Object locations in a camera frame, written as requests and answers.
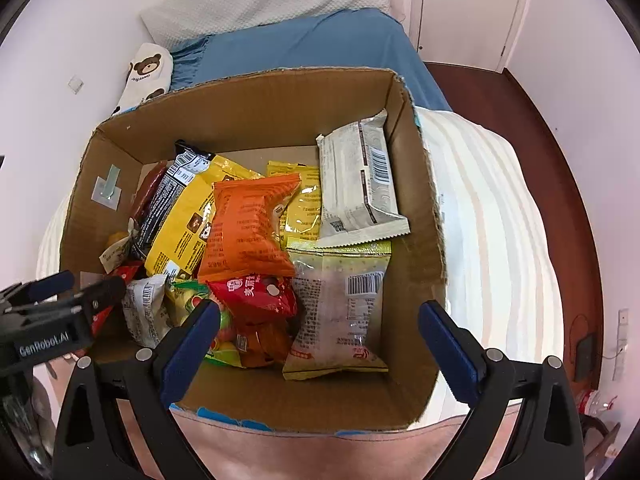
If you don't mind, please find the pink cat print blanket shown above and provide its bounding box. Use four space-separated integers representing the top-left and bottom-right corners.
171 410 464 479

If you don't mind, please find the white crinkled small packet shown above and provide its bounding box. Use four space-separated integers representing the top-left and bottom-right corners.
122 274 172 349

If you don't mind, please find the green fruit candy packet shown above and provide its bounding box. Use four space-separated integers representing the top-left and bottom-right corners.
165 278 243 368

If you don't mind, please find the bear print white pillow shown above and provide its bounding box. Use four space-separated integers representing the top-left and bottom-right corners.
113 42 174 115

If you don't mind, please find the white grey snack packet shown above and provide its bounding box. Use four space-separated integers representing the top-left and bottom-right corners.
316 110 410 248

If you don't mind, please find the small yellow snack packet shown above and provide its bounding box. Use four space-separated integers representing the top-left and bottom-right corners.
267 160 321 246

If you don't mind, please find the blue bed sheet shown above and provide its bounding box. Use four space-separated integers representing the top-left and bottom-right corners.
170 9 451 112

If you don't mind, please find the black wall socket plug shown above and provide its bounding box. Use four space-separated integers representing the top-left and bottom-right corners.
574 333 597 382

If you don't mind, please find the brown round candy wrapper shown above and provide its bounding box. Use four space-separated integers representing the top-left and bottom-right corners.
99 218 136 273

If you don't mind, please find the white door with handle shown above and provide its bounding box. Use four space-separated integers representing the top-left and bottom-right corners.
409 0 528 73

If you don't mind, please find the clear yellow top snack bag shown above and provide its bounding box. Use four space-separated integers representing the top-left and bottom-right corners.
283 240 392 382

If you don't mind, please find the grey white pillow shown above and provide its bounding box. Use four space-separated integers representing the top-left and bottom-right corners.
139 0 402 50

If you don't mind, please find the small orange snack packet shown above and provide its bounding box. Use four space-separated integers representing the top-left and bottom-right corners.
235 322 292 368

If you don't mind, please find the cardboard box blue outside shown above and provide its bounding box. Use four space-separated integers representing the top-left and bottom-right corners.
58 68 446 434

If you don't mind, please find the red spicy strip packet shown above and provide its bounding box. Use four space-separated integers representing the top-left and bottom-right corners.
91 260 143 338

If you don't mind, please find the dark red snack packet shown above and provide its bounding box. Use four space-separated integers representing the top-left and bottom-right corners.
129 160 167 226

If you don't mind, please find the yellow black snack bag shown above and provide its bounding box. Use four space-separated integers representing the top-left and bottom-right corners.
132 141 260 278

